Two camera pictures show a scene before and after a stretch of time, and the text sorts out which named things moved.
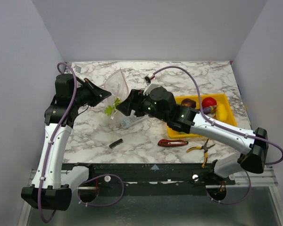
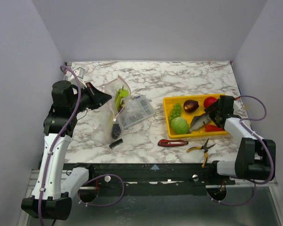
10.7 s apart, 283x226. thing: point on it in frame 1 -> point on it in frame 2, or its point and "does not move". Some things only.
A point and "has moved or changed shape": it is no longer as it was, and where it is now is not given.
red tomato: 208,101 does not move
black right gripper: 133,102 -> 221,113
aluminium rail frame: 253,201 does not move
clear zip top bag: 117,84 has moved or changed shape
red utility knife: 164,142 does not move
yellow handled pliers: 205,148 does not move
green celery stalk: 108,110 -> 120,93
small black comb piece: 116,143 does not move
